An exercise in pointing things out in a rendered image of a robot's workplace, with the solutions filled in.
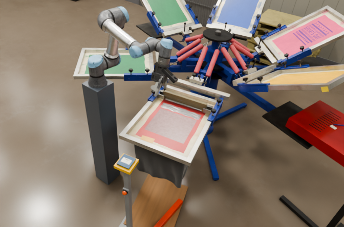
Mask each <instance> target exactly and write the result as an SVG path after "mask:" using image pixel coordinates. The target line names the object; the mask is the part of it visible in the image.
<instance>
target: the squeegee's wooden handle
mask: <svg viewBox="0 0 344 227"><path fill-rule="evenodd" d="M163 95H164V96H165V98H168V99H171V100H174V101H177V102H180V103H183V104H186V105H189V106H192V107H195V108H199V109H202V110H203V108H205V109H207V103H205V102H202V101H199V100H196V99H192V98H189V97H186V96H183V95H180V94H176V93H173V92H170V91H167V90H165V91H163Z"/></svg>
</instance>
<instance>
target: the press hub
mask: <svg viewBox="0 0 344 227"><path fill-rule="evenodd" d="M203 36H204V37H205V38H206V39H208V40H211V41H212V45H208V46H207V47H208V50H207V53H206V55H205V58H204V59H205V61H203V63H202V66H201V67H202V68H204V67H205V66H206V65H207V63H210V62H211V59H212V57H213V54H214V51H215V50H217V49H218V47H219V51H220V52H219V55H218V57H217V60H216V63H215V65H214V68H213V70H212V74H211V80H210V83H209V84H206V85H205V87H208V88H212V89H215V90H217V86H218V80H219V79H221V78H222V77H221V76H219V75H218V74H216V71H222V70H224V69H223V68H222V67H221V66H219V65H218V64H219V63H223V64H224V65H226V66H227V67H230V64H229V63H228V61H222V60H223V58H225V56H224V55H223V53H222V52H221V46H219V43H221V42H228V41H231V40H232V37H233V35H232V34H231V33H230V32H228V31H226V30H224V29H219V28H209V29H206V30H204V31H203ZM200 55H201V53H199V54H197V55H196V57H195V58H199V57H200ZM199 95H201V96H204V97H208V98H211V99H215V97H212V96H209V95H205V94H202V93H200V94H199ZM212 131H213V126H210V128H209V130H208V132H207V135H208V134H210V133H212Z"/></svg>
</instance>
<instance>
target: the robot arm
mask: <svg viewBox="0 0 344 227"><path fill-rule="evenodd" d="M128 21H129V15H128V12H127V10H126V9H125V8H124V7H116V8H111V9H107V10H103V11H101V12H100V13H99V15H98V18H97V22H98V25H99V27H100V29H101V30H102V31H104V32H106V33H108V34H109V36H108V41H107V48H106V50H105V51H104V55H93V56H91V57H89V58H88V68H89V79H88V85H89V86H90V87H92V88H102V87H104V86H106V85H107V83H108V82H107V78H106V76H105V74H104V71H105V70H107V69H110V68H112V67H114V66H117V65H119V64H120V62H121V56H120V54H119V52H118V46H119V43H121V44H122V45H124V46H125V47H126V48H127V49H129V54H130V55H131V57H132V58H139V57H141V56H143V55H146V54H149V53H151V52H153V51H156V52H158V53H159V56H158V62H156V63H155V64H154V65H155V70H153V72H152V77H151V80H153V81H155V82H156V84H155V85H152V86H151V87H150V88H151V89H152V90H154V91H155V97H156V96H157V95H158V93H159V90H160V88H161V86H164V91H165V90H166V87H167V80H168V79H169V80H170V81H171V82H172V83H175V82H177V81H178V78H177V77H176V76H175V75H174V74H173V73H172V72H171V71H170V70H169V69H168V68H167V67H168V65H169V62H170V56H171V51H172V48H173V41H172V40H170V39H165V38H162V39H161V40H158V39H156V38H152V37H149V38H147V39H146V41H145V42H143V43H139V42H138V41H137V40H135V39H134V38H132V37H131V36H130V35H129V34H127V33H126V32H125V31H124V30H123V28H124V24H125V23H127V22H128Z"/></svg>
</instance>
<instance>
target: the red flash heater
mask: <svg viewBox="0 0 344 227"><path fill-rule="evenodd" d="M334 124H339V125H334ZM331 125H333V126H335V127H336V128H337V129H336V130H334V129H333V128H331V127H330V126H331ZM340 125H344V113H341V112H340V111H338V110H337V109H335V108H333V107H331V106H330V105H328V104H326V103H324V102H323V101H321V100H319V101H317V102H316V103H314V104H312V105H310V106H309V107H307V108H305V109H304V110H302V111H300V112H298V113H297V114H295V115H293V116H291V117H290V118H289V119H288V121H287V123H286V127H287V128H289V129H290V130H291V131H293V132H294V133H296V134H297V135H298V136H300V137H301V138H303V139H304V140H306V141H307V142H308V143H310V144H311V145H313V146H314V147H316V148H317V149H318V150H320V151H321V152H323V153H324V154H326V155H327V156H328V157H330V158H331V159H333V160H334V161H336V162H337V163H339V164H340V165H342V166H343V167H344V126H340Z"/></svg>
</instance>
